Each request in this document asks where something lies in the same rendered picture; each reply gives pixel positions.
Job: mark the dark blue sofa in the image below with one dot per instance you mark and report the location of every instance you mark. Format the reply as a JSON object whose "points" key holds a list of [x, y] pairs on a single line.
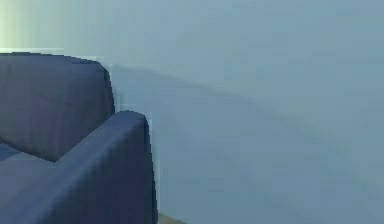
{"points": [[83, 160]]}

